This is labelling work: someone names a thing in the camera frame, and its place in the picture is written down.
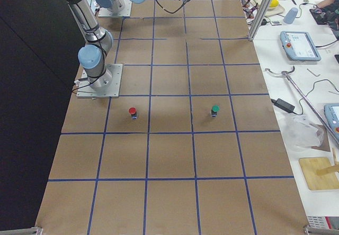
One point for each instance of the green push button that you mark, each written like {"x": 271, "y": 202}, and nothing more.
{"x": 214, "y": 110}

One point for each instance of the red push button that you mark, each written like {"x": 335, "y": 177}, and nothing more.
{"x": 133, "y": 113}

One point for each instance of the yellow ball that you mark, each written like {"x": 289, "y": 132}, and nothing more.
{"x": 273, "y": 4}

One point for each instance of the blue cup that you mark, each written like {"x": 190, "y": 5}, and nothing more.
{"x": 290, "y": 16}

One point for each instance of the teach pendant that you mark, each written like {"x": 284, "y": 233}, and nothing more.
{"x": 299, "y": 46}
{"x": 331, "y": 115}

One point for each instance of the metal rod with hook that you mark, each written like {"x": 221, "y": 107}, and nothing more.
{"x": 287, "y": 74}

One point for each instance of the black power adapter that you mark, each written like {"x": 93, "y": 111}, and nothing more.
{"x": 283, "y": 105}

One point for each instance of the clear plastic bag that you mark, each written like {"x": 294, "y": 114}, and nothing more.
{"x": 299, "y": 133}

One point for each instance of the wooden cutting board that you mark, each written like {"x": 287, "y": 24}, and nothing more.
{"x": 319, "y": 173}

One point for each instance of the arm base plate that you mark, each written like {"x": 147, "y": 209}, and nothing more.
{"x": 126, "y": 12}
{"x": 107, "y": 85}

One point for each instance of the aluminium frame post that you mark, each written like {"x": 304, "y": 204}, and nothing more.
{"x": 258, "y": 19}

